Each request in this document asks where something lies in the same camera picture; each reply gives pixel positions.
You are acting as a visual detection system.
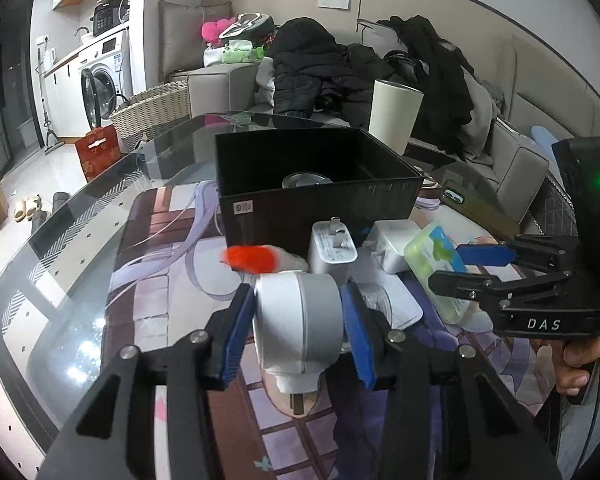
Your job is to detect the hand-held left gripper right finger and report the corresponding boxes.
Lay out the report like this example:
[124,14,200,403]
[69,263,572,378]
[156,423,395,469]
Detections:
[339,282,563,480]

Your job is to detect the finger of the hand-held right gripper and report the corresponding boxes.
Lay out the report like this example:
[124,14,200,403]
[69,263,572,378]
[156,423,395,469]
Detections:
[455,234,581,273]
[428,267,573,311]

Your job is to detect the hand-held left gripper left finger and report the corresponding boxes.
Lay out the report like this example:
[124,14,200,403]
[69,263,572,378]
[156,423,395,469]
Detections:
[35,285,258,480]

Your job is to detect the green white plastic case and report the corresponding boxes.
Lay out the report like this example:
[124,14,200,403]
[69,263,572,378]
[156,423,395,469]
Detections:
[404,223,473,323]

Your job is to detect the grey tape roll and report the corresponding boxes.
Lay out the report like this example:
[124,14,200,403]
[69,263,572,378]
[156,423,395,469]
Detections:
[252,270,343,396]

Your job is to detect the orange capped white tube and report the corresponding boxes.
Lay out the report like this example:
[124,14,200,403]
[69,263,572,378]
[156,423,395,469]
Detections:
[220,245,308,276]

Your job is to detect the white charger plug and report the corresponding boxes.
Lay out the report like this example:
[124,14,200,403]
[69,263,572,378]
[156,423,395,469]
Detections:
[307,217,358,281]

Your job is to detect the black storage box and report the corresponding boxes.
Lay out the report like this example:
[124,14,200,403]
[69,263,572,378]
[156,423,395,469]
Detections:
[215,127,426,261]

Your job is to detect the person's right hand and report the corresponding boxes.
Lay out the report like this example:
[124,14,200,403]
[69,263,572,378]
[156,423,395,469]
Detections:
[532,335,600,396]

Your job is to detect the olive green phone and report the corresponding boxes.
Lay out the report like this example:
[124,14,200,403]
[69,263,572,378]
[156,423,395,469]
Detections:
[440,179,521,241]

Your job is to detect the white paper packet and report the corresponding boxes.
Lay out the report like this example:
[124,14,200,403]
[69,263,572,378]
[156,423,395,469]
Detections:
[357,280,423,331]

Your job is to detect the printed desk mat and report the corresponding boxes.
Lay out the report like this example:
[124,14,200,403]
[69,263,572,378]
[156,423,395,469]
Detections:
[105,180,556,480]

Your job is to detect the white square power adapter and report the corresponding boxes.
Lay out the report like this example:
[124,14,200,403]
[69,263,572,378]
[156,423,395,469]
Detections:
[367,220,423,275]

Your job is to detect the brown white coaster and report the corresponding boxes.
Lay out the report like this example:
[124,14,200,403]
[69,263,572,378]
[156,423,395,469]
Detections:
[420,175,443,201]

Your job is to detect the light blue cushion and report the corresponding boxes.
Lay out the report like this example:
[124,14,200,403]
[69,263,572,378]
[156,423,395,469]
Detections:
[530,127,561,153]

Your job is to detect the grey garment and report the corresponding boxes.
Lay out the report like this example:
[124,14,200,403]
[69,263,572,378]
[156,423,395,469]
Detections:
[460,75,501,166]

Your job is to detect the cream tumbler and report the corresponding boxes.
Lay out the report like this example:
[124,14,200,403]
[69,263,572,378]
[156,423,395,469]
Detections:
[369,79,425,156]

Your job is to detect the black clothes pile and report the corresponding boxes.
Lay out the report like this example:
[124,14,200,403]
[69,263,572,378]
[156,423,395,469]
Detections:
[385,15,486,161]

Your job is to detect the grey shoes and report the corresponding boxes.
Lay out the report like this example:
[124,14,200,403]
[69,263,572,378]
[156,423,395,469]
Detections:
[32,191,71,226]

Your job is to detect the wicker basket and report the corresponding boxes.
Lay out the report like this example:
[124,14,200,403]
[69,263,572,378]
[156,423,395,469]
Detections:
[109,80,191,153]

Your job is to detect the beige slippers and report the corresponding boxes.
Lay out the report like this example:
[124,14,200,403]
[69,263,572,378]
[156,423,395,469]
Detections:
[13,195,42,222]

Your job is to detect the grey sofa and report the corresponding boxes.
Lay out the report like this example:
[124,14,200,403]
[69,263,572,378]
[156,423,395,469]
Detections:
[170,60,556,226]

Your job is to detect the green tissue pack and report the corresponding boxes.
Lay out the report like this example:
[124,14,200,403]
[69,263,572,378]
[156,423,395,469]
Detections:
[222,42,266,63]

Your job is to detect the mop stand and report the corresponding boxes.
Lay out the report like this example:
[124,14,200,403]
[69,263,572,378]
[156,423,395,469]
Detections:
[37,50,63,156]

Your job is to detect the white washing machine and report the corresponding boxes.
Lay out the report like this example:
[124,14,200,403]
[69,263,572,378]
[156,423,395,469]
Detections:
[77,30,133,131]

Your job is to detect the grey pillow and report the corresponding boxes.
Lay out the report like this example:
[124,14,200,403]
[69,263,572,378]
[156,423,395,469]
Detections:
[158,0,233,81]

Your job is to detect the pink plush toy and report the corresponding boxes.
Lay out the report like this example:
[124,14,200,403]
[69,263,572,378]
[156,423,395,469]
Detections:
[201,18,236,45]

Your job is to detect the black white round bag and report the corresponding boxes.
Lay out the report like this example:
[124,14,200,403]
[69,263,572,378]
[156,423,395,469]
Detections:
[219,12,276,41]

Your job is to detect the dark glass door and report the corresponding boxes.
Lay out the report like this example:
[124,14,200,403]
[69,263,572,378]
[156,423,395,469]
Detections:
[0,0,36,176]

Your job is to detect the black microwave oven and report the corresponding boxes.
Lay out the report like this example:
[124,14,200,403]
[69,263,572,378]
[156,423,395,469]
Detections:
[91,2,128,37]

